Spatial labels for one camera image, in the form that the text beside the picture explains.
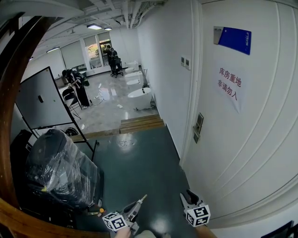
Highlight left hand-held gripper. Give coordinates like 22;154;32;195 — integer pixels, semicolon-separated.
102;199;143;234

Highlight curved wooden handrail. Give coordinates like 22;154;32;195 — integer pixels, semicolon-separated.
0;13;113;238

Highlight person's right forearm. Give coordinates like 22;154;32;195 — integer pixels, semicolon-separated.
195;225;217;238

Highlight white paper notice red print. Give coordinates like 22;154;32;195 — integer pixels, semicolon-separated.
215;62;248;115

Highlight white door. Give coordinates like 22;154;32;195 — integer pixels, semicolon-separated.
183;0;298;223

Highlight wooden step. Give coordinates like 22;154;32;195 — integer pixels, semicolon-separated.
119;114;166;134

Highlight white ceiling pipes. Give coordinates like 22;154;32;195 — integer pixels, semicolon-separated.
122;0;169;30

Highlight black office chair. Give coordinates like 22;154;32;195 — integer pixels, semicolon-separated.
111;58;124;79

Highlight white oval bathtub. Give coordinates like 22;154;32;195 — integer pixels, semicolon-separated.
127;87;154;111

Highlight person's light trousers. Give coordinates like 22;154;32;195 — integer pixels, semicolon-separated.
136;230;155;238

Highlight blue door sign plate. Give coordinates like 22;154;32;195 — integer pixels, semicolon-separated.
213;26;252;56

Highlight black folding chair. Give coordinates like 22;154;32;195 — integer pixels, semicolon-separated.
62;88;82;120

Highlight person's left forearm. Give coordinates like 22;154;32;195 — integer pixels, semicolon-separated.
108;226;133;238

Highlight window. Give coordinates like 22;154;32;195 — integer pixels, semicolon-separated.
83;32;113;71

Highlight plastic-wrapped black equipment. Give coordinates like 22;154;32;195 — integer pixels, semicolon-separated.
24;129;105;210

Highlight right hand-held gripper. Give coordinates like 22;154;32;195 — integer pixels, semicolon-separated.
180;189;211;227

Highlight black mounted display screen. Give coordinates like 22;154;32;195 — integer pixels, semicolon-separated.
261;219;298;238

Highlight silver door lock handle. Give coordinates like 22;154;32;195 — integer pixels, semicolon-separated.
192;112;204;145

